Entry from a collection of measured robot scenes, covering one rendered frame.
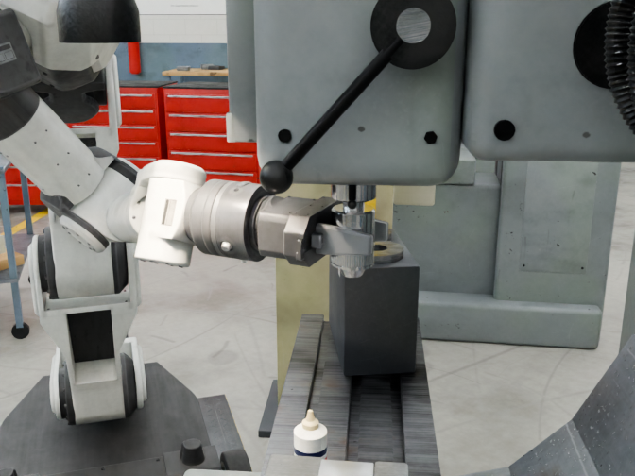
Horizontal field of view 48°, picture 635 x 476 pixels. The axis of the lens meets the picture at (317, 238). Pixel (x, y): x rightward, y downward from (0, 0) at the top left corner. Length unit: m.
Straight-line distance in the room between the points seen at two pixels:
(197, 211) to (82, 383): 0.84
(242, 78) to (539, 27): 0.29
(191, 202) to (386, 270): 0.41
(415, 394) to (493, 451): 1.59
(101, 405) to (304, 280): 1.19
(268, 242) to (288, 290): 1.89
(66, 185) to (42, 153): 0.06
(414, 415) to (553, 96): 0.60
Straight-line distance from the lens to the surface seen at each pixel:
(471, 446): 2.75
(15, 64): 1.00
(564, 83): 0.64
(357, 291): 1.14
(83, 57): 1.09
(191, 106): 5.46
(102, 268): 1.41
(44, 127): 1.03
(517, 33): 0.63
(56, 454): 1.71
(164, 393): 1.88
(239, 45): 0.74
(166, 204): 0.84
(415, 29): 0.61
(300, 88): 0.65
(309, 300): 2.66
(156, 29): 10.17
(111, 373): 1.59
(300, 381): 1.18
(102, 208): 1.08
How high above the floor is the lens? 1.46
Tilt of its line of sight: 17 degrees down
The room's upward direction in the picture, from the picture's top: straight up
